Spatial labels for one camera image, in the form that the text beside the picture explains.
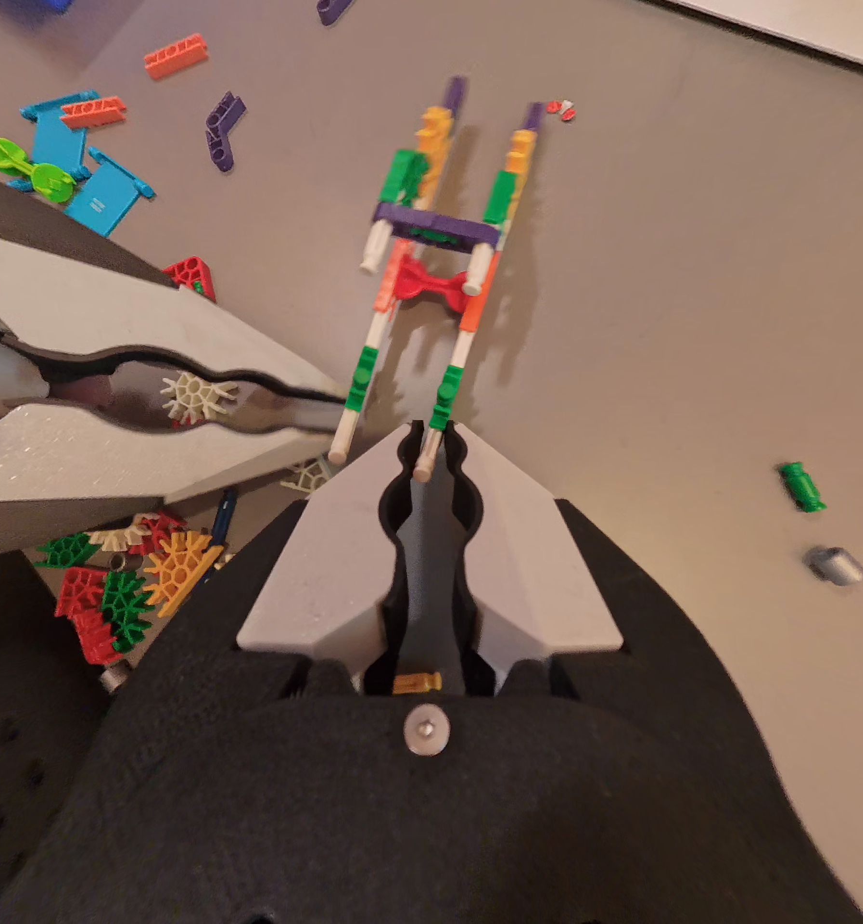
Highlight white snowflake toy connector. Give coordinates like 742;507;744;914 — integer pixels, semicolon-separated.
159;372;240;427
89;521;156;551

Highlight joined purple toy connectors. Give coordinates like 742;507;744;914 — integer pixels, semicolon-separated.
204;91;248;173

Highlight orange toy connector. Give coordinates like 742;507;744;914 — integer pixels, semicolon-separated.
144;32;210;80
58;96;128;131

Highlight grey toy connector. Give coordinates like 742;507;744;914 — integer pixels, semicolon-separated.
281;455;340;497

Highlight cyan toy panel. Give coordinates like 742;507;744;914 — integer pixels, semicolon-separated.
19;90;102;190
63;146;157;238

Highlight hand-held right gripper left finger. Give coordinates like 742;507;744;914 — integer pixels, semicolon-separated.
237;421;424;661

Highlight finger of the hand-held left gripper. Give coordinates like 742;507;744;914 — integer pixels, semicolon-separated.
0;231;349;405
0;400;346;506

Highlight dark blue toy rod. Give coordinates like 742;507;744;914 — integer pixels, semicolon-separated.
210;491;239;551

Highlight red corner toy connector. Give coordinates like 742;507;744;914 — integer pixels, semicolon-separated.
163;256;217;303
55;566;109;619
132;511;189;557
71;610;127;667

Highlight toy rail assembly with spool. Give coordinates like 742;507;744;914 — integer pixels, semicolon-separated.
328;76;470;464

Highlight green toy connector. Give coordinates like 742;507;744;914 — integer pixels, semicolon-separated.
102;570;156;654
35;533;102;570

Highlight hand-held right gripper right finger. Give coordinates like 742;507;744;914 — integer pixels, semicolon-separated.
442;421;625;672

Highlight small lime green clip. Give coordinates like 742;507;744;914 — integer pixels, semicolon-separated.
0;137;76;205

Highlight black perforated panel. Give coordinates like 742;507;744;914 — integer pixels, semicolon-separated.
0;549;122;911

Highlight yellow toy connector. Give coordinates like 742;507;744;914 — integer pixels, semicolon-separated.
141;530;225;618

